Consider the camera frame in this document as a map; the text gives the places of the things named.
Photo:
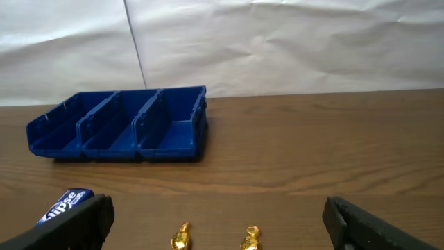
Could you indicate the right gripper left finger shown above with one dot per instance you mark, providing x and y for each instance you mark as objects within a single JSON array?
[{"x": 76, "y": 225}]

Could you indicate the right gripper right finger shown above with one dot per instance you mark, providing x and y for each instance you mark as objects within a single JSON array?
[{"x": 360, "y": 229}]

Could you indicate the blue candy pack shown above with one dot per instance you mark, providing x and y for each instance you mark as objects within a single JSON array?
[{"x": 67, "y": 201}]

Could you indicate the blue tray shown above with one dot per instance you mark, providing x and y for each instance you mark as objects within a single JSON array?
[{"x": 114, "y": 147}]

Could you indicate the gold wrapped candy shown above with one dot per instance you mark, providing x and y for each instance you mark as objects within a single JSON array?
[
  {"x": 180, "y": 240},
  {"x": 251, "y": 242}
]

